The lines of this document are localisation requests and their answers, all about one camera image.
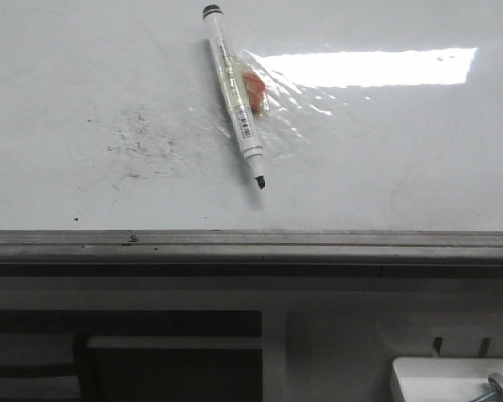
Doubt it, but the white whiteboard marker pen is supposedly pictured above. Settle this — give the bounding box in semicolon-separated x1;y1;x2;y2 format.
202;4;266;189

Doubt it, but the metal bolt with wingnut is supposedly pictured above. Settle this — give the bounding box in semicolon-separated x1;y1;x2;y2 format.
475;373;503;402

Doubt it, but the white whiteboard with frame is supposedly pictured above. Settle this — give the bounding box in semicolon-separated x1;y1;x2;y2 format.
0;1;503;278

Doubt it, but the white bracket box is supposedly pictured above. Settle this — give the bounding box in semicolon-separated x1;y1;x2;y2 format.
390;357;503;401

